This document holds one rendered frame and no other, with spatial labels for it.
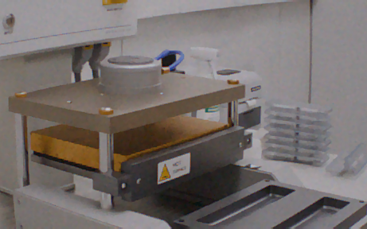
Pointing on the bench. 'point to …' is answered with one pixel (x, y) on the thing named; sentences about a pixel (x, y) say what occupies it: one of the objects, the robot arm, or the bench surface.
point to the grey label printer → (247, 118)
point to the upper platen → (82, 137)
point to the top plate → (126, 95)
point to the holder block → (277, 210)
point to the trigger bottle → (207, 56)
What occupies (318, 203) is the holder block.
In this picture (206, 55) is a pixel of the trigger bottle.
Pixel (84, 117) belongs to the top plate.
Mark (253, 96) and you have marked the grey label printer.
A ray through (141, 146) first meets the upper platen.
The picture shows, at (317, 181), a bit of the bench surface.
